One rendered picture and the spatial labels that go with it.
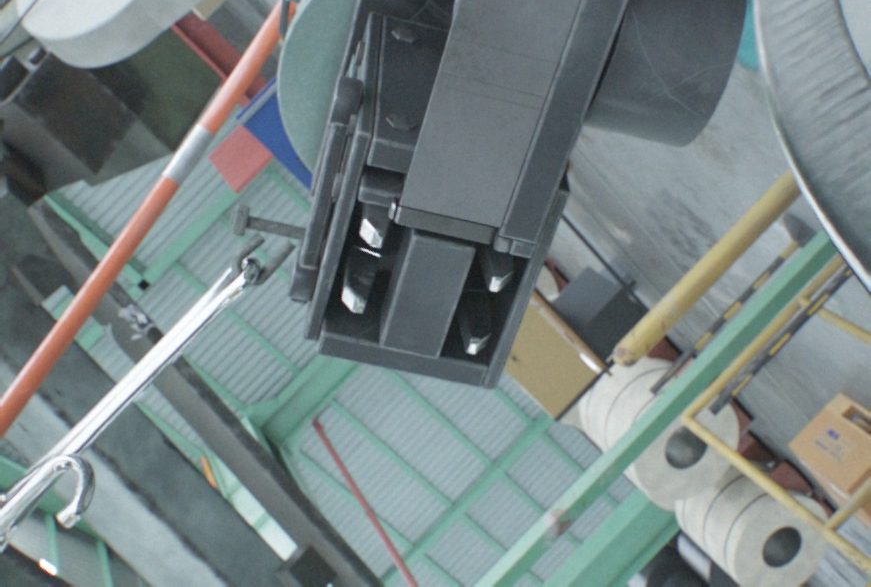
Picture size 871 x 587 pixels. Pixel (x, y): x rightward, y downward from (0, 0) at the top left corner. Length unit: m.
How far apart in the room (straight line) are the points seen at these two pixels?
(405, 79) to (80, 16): 0.61
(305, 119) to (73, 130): 0.61
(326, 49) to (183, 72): 0.77
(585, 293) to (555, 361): 0.74
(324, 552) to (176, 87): 0.50
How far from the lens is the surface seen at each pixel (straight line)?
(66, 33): 1.08
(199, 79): 1.36
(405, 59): 0.52
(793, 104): 0.58
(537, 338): 10.65
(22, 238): 1.15
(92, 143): 1.20
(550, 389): 10.90
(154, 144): 1.32
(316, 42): 0.59
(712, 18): 0.44
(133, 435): 1.19
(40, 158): 1.23
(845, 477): 8.48
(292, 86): 0.60
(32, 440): 1.20
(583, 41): 0.42
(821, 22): 0.62
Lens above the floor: 1.46
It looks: 1 degrees down
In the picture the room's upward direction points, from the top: 135 degrees counter-clockwise
